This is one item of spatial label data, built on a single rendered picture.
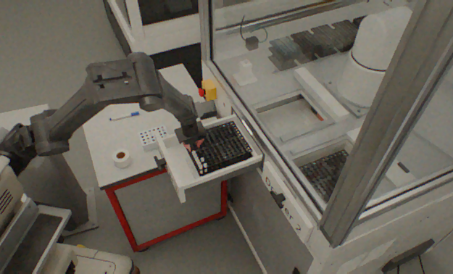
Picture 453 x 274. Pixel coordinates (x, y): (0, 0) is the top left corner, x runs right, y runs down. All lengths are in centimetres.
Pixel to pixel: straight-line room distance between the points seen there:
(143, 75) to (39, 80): 274
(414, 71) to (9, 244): 100
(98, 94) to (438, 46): 56
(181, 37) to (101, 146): 75
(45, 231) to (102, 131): 69
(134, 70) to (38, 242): 59
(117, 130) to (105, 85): 98
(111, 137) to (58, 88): 168
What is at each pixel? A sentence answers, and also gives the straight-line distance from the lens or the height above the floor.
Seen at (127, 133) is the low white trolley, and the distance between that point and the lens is 164.
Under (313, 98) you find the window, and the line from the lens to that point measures 93.
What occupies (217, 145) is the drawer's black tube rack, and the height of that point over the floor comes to 90.
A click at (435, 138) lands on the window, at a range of 93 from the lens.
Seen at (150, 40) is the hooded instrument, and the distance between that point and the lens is 194.
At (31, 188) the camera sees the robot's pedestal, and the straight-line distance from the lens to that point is 201.
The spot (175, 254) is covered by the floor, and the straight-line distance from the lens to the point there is 212.
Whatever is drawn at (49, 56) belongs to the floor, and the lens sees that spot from 367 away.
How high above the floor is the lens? 193
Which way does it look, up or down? 49 degrees down
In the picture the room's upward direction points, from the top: straight up
